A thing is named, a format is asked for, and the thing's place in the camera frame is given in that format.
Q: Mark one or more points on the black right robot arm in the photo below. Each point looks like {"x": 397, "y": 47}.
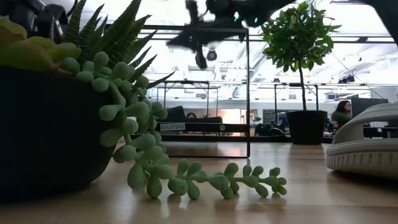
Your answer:
{"x": 388, "y": 12}

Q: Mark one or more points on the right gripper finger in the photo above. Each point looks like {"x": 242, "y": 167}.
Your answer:
{"x": 188, "y": 42}
{"x": 188, "y": 36}

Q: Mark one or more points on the black hanging camera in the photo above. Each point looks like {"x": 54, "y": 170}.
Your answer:
{"x": 212, "y": 55}

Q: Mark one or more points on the grey rubber slide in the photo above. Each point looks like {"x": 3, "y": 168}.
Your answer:
{"x": 357, "y": 158}

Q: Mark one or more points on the person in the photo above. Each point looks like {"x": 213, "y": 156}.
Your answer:
{"x": 341, "y": 113}

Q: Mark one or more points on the black aluminium rig frame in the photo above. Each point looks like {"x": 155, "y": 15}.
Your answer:
{"x": 267, "y": 139}

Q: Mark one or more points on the potted artificial succulent plant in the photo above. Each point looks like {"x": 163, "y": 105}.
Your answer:
{"x": 46, "y": 124}

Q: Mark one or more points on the small tree in black pot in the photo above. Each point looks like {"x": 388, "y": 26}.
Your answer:
{"x": 295, "y": 34}

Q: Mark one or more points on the black background table frame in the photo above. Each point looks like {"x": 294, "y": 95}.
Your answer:
{"x": 186, "y": 82}
{"x": 295, "y": 84}

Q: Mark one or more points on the dark computer monitor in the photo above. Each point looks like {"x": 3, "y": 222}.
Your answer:
{"x": 368, "y": 105}

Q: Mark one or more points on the wooden shelf with black frame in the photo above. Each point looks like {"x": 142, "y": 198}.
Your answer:
{"x": 202, "y": 127}

